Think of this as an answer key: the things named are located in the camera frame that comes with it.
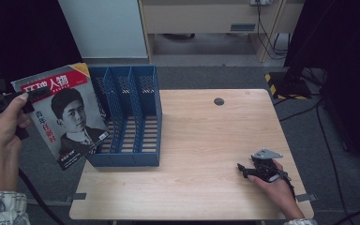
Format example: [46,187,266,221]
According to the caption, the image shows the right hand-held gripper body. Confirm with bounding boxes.
[250,148,284,184]

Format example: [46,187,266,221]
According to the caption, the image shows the portrait cover magazine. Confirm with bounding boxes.
[10,62,111,172]

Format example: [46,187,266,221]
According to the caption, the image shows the blue plastic file rack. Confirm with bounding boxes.
[85,64,163,168]

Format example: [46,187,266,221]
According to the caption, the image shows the person's right hand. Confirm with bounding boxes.
[247,159,298,214]

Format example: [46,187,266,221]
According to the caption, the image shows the person's left hand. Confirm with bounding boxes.
[0,92,32,170]

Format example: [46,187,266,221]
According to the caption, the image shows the black curtain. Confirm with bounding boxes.
[282,0,360,179]
[0,0,84,95]

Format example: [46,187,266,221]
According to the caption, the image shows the patterned right sleeve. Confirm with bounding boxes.
[283,217,319,225]

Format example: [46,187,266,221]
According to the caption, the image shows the patterned sleeve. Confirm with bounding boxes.
[283,217,319,225]
[0,190,33,225]

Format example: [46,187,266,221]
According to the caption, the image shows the striped black stand base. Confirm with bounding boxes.
[263,69,312,101]

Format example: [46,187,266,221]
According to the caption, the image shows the white cabinet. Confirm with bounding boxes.
[58,0,149,60]

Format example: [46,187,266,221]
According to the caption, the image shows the patterned left sleeve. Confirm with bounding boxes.
[0,190,33,225]

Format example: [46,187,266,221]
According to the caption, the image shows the beige wooden desk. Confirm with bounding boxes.
[137,0,305,64]

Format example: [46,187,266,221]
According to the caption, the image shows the white power strip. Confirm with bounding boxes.
[249,0,274,7]

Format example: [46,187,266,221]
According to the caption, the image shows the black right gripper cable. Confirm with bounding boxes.
[279,172,296,201]

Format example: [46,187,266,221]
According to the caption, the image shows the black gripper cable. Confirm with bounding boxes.
[18,168,68,225]
[279,172,296,201]

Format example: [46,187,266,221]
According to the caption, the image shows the short black floor cable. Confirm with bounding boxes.
[277,102,322,123]

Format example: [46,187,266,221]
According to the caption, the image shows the long black floor cable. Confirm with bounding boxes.
[314,99,349,223]

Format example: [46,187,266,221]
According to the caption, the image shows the thick black floor cable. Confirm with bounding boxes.
[333,207,360,225]

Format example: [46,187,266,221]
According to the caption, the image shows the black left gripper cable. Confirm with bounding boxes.
[18,168,68,225]

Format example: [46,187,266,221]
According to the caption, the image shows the hanging black cables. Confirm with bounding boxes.
[255,2,290,61]

